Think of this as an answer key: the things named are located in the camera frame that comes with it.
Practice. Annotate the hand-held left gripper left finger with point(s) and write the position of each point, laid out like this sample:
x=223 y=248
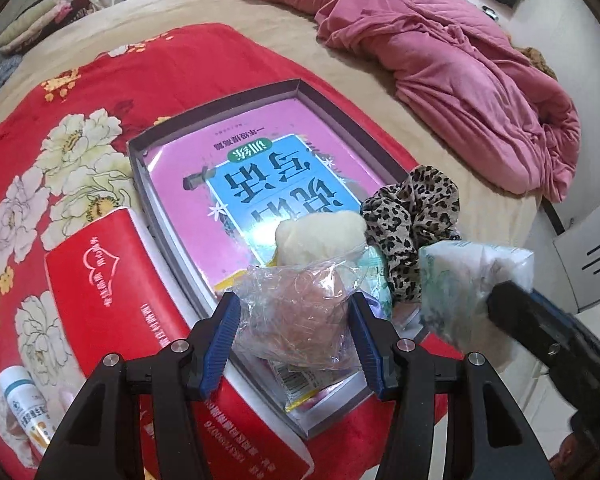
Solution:
x=220 y=345

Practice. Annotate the small barcode packet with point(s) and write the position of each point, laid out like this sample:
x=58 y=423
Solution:
x=295 y=385

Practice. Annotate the folded clothes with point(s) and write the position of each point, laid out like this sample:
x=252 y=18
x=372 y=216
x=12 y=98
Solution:
x=30 y=22

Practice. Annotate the red box lid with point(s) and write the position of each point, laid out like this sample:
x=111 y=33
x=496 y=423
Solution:
x=115 y=285

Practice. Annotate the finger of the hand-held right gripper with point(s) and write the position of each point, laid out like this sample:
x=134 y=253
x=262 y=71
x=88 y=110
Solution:
x=525 y=315

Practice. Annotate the white tissue pack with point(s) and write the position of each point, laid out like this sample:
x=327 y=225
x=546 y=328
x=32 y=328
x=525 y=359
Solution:
x=455 y=290

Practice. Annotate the red floral blanket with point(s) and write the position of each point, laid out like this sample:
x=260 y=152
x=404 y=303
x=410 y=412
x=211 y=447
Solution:
x=40 y=110

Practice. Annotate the leopard print scrunchie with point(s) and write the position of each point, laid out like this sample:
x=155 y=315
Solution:
x=410 y=220

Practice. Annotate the clear plastic bag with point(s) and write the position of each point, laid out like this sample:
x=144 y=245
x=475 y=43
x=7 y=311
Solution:
x=295 y=320

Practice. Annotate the white cabinet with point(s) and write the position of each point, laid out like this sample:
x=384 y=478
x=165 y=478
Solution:
x=595 y=260

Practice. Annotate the brown fuzzy item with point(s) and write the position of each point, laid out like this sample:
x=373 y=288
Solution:
x=537 y=62

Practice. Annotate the grey cardboard box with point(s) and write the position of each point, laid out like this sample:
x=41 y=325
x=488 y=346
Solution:
x=139 y=170

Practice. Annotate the cream plush toy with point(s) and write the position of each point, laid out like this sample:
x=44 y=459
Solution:
x=315 y=235

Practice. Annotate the pink book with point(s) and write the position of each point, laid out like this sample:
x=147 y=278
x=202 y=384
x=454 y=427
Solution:
x=205 y=195

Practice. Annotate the beige bed sheet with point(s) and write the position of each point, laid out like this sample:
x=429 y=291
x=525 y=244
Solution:
x=205 y=10

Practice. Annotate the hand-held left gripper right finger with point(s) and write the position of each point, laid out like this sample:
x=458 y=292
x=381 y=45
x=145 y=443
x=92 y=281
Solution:
x=367 y=345

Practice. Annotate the pink quilt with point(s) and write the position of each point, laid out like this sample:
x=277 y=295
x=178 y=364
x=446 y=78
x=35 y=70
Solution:
x=430 y=60

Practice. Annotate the white medicine bottle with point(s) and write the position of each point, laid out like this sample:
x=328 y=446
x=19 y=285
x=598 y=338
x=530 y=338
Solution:
x=20 y=400

